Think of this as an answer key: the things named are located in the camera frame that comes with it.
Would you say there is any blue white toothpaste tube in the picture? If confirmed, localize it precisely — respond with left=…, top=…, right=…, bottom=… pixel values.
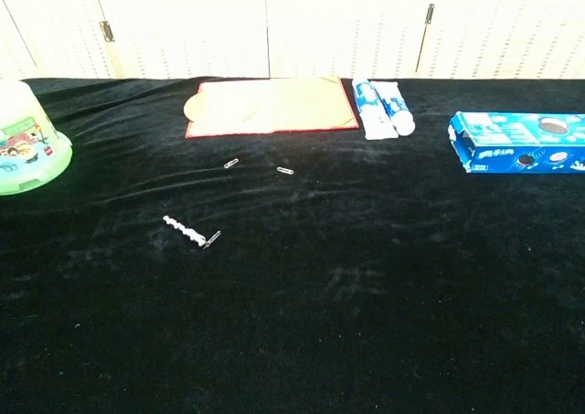
left=351, top=78, right=398, bottom=141

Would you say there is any green plastic toy bucket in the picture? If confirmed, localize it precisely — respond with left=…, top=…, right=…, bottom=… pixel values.
left=0, top=79, right=74, bottom=197

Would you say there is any silver magnetic bar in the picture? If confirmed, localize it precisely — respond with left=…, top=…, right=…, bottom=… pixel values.
left=162, top=215, right=207, bottom=249

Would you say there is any blue white round-capped tube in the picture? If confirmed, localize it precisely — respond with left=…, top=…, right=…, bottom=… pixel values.
left=369, top=80, right=416, bottom=137

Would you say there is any round woven straw coaster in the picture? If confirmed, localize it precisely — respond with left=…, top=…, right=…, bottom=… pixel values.
left=183, top=89, right=264, bottom=126

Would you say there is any blue Oreo cookie box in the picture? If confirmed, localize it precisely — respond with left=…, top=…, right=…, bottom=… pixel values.
left=447, top=111, right=585, bottom=175

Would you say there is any white folding screen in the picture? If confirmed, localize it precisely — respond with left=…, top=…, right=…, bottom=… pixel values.
left=0, top=0, right=585, bottom=80

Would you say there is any black velvet table cloth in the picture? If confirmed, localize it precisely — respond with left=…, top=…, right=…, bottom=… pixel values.
left=0, top=76, right=585, bottom=414

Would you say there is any red-edged beige place mat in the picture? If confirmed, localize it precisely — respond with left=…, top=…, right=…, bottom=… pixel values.
left=184, top=78, right=361, bottom=140

